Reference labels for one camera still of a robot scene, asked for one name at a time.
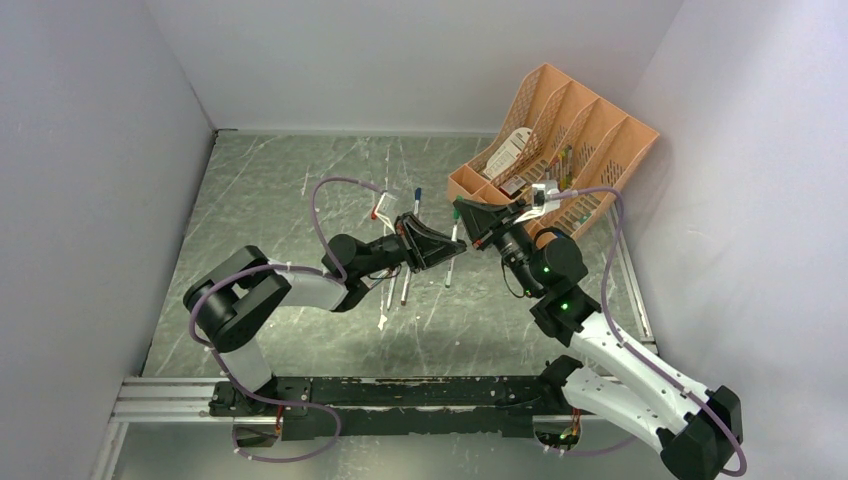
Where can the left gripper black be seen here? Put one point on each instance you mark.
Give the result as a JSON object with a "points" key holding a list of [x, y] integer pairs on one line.
{"points": [[422, 246]]}

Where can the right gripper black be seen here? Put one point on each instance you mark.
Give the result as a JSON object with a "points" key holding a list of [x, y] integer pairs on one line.
{"points": [[483, 219]]}

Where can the white pen blue cap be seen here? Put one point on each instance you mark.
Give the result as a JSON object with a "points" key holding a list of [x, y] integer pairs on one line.
{"points": [[417, 201]]}

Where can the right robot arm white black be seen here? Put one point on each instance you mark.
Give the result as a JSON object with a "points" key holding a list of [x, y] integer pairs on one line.
{"points": [[694, 429]]}

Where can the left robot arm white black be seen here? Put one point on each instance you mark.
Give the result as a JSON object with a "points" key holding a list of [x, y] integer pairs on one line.
{"points": [[230, 304]]}

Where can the white pen grey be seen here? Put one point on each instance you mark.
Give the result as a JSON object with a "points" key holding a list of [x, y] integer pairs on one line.
{"points": [[391, 291]]}

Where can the white pen brown end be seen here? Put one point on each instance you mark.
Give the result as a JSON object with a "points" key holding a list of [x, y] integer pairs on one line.
{"points": [[406, 288]]}

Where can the pens bundle in organizer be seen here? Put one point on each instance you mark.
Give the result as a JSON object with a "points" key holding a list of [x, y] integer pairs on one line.
{"points": [[559, 169]]}

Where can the orange plastic file organizer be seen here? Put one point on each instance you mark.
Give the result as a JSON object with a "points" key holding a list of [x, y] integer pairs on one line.
{"points": [[576, 137]]}

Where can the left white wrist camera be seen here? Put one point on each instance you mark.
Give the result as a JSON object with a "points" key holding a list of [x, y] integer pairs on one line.
{"points": [[387, 209]]}

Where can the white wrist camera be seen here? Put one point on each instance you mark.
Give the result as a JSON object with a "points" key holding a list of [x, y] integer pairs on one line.
{"points": [[387, 209], [545, 198]]}

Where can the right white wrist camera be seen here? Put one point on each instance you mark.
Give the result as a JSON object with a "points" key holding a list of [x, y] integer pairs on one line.
{"points": [[545, 198]]}

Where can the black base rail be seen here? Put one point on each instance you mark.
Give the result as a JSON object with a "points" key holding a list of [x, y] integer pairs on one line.
{"points": [[512, 406]]}

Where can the aluminium frame rail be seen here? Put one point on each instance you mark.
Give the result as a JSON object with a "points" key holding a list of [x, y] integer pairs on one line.
{"points": [[154, 400]]}

